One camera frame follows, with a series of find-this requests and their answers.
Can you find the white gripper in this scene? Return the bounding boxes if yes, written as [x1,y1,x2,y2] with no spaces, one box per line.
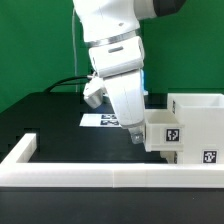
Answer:
[84,36,144,144]

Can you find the white fence wall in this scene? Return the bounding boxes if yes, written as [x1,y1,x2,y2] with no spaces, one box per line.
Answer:
[0,133,224,188]

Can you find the white drawer cabinet box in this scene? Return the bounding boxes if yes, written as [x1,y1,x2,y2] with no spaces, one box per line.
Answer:
[167,93,224,165]

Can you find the black cable bundle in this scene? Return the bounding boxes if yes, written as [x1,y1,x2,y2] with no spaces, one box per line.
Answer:
[43,75,93,94]

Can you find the white thin cable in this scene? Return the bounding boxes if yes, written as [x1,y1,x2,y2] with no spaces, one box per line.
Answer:
[71,6,82,94]

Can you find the white front drawer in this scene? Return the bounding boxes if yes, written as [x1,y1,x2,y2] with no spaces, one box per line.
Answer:
[160,151,183,164]

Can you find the white drawer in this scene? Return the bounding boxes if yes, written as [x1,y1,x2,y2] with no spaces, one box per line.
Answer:
[145,109,184,152]
[160,151,183,164]

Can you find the marker tag sheet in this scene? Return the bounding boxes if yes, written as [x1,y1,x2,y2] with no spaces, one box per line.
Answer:
[80,114,119,127]

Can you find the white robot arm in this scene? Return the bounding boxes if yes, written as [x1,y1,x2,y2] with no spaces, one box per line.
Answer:
[73,0,186,144]

